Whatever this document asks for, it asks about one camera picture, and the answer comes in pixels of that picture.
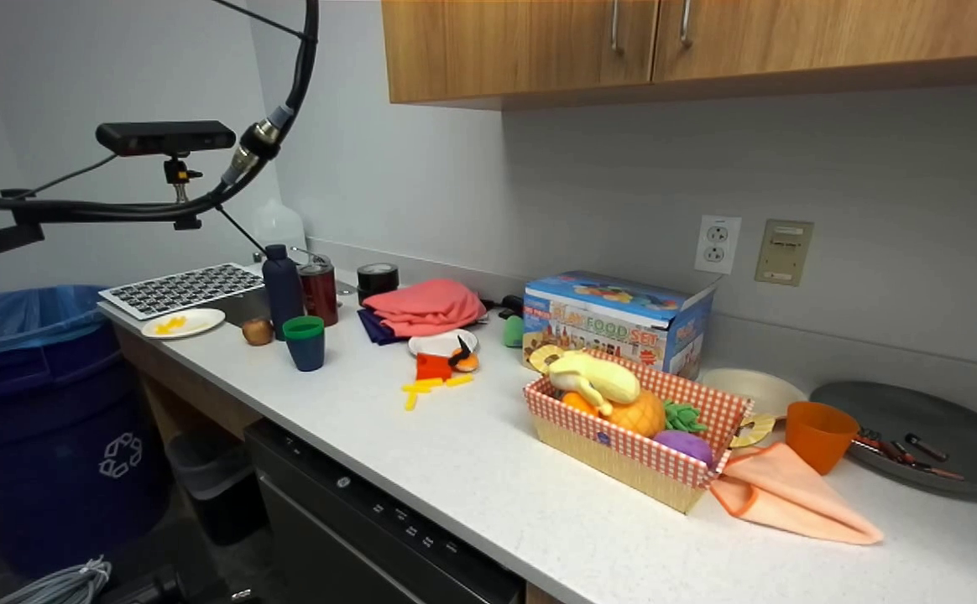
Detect wooden lower cabinet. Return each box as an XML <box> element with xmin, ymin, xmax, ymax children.
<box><xmin>115</xmin><ymin>327</ymin><xmax>259</xmax><ymax>443</ymax></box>

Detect green toy food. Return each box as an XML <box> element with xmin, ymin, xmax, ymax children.
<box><xmin>500</xmin><ymin>314</ymin><xmax>523</xmax><ymax>349</ymax></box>

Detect pink folded cloth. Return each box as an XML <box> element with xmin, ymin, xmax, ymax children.
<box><xmin>360</xmin><ymin>278</ymin><xmax>487</xmax><ymax>340</ymax></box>

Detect red toy fries holder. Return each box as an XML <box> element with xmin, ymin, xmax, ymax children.
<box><xmin>416</xmin><ymin>356</ymin><xmax>456</xmax><ymax>378</ymax></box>

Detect yellow toy fries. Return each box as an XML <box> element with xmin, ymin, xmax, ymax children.
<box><xmin>403</xmin><ymin>375</ymin><xmax>472</xmax><ymax>411</ymax></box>

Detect dark purple cloth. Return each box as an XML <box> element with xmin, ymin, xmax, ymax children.
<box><xmin>355</xmin><ymin>309</ymin><xmax>401</xmax><ymax>344</ymax></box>

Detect yellow plush banana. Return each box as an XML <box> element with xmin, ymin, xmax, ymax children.
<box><xmin>526</xmin><ymin>344</ymin><xmax>640</xmax><ymax>417</ymax></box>

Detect blue toy food box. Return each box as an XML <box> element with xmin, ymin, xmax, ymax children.
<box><xmin>523</xmin><ymin>270</ymin><xmax>714</xmax><ymax>375</ymax></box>

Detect dark red tumbler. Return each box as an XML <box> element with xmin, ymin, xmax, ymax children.
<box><xmin>299</xmin><ymin>255</ymin><xmax>339</xmax><ymax>324</ymax></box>

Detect green and blue cup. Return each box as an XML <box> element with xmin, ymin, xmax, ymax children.
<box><xmin>283</xmin><ymin>314</ymin><xmax>326</xmax><ymax>372</ymax></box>

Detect orange toy fruit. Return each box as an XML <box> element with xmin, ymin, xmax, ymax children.
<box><xmin>611</xmin><ymin>392</ymin><xmax>666</xmax><ymax>435</ymax></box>

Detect dark blue water bottle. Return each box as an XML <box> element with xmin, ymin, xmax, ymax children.
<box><xmin>262</xmin><ymin>243</ymin><xmax>303</xmax><ymax>324</ymax></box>

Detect green toy vegetable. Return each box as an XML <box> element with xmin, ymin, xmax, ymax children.
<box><xmin>666</xmin><ymin>403</ymin><xmax>705</xmax><ymax>432</ymax></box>

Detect red checkered cardboard basket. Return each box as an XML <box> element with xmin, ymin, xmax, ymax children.
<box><xmin>523</xmin><ymin>366</ymin><xmax>748</xmax><ymax>512</ymax></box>

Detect clear plastic jug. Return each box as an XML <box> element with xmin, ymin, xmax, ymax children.
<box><xmin>256</xmin><ymin>199</ymin><xmax>309</xmax><ymax>266</ymax></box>

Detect brown round toy food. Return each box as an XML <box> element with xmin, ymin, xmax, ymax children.
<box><xmin>243</xmin><ymin>317</ymin><xmax>276</xmax><ymax>344</ymax></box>

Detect purple toy eggplant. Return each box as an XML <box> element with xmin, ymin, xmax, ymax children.
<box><xmin>654</xmin><ymin>430</ymin><xmax>714</xmax><ymax>467</ymax></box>

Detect black dishwasher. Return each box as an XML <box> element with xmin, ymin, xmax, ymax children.
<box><xmin>246</xmin><ymin>419</ymin><xmax>523</xmax><ymax>604</ymax></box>

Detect beige bowl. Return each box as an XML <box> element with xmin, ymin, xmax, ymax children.
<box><xmin>698</xmin><ymin>368</ymin><xmax>806</xmax><ymax>419</ymax></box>

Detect white plate with yellow food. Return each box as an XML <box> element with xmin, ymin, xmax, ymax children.
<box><xmin>141</xmin><ymin>309</ymin><xmax>224</xmax><ymax>341</ymax></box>

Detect small dark waste bin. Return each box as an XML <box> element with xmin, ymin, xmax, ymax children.
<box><xmin>169</xmin><ymin>430</ymin><xmax>265</xmax><ymax>548</ymax></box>

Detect salmon cloth napkin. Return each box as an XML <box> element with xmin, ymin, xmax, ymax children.
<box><xmin>707</xmin><ymin>443</ymin><xmax>883</xmax><ymax>548</ymax></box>

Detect checkered dish rack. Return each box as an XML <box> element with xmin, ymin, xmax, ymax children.
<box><xmin>101</xmin><ymin>262</ymin><xmax>262</xmax><ymax>322</ymax></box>

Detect orange plastic cup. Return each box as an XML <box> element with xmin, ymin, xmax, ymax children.
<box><xmin>786</xmin><ymin>403</ymin><xmax>861</xmax><ymax>473</ymax></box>

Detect blue recycling bin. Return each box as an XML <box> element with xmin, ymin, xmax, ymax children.
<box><xmin>0</xmin><ymin>285</ymin><xmax>171</xmax><ymax>575</ymax></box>

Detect dark grey round tray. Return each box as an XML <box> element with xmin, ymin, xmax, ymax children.
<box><xmin>813</xmin><ymin>378</ymin><xmax>977</xmax><ymax>501</ymax></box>

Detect grey cloth on floor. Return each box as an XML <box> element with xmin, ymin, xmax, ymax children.
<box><xmin>0</xmin><ymin>557</ymin><xmax>115</xmax><ymax>604</ymax></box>

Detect white wall outlet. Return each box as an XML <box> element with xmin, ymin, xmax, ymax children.
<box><xmin>696</xmin><ymin>214</ymin><xmax>742</xmax><ymax>275</ymax></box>

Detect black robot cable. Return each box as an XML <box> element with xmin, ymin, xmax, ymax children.
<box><xmin>0</xmin><ymin>0</ymin><xmax>323</xmax><ymax>255</ymax></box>

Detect yellow toy ring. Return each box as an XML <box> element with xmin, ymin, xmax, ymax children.
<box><xmin>727</xmin><ymin>417</ymin><xmax>781</xmax><ymax>455</ymax></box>

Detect beige wall plate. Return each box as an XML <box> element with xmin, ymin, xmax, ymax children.
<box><xmin>754</xmin><ymin>217</ymin><xmax>813</xmax><ymax>285</ymax></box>

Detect black camera on boom stand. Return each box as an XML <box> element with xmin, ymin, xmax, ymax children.
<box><xmin>0</xmin><ymin>120</ymin><xmax>248</xmax><ymax>252</ymax></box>

